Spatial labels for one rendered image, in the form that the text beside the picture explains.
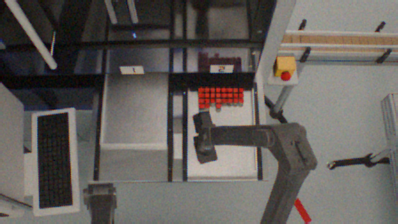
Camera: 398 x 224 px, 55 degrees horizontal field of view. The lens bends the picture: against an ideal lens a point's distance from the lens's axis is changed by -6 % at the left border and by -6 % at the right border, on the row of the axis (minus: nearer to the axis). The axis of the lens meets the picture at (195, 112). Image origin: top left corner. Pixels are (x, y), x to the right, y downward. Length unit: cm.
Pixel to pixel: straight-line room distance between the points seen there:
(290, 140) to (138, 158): 80
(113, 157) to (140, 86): 31
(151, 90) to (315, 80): 140
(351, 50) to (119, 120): 102
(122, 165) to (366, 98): 180
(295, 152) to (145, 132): 83
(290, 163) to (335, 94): 191
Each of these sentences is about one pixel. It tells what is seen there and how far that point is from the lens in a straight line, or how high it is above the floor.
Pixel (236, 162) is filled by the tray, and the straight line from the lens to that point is 158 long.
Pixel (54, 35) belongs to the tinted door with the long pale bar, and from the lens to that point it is 141.
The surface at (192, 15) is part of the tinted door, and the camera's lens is 126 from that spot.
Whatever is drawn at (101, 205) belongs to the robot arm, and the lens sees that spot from 102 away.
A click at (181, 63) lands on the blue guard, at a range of 151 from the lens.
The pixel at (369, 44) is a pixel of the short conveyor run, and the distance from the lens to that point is 188.
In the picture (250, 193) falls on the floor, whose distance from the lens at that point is 246.
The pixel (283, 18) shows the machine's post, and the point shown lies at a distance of 128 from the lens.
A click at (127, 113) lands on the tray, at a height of 88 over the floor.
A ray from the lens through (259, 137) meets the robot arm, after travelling 95.
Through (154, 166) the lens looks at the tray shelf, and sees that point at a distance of 157.
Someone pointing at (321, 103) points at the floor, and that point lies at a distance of 272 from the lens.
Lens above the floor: 240
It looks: 69 degrees down
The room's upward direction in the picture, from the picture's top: straight up
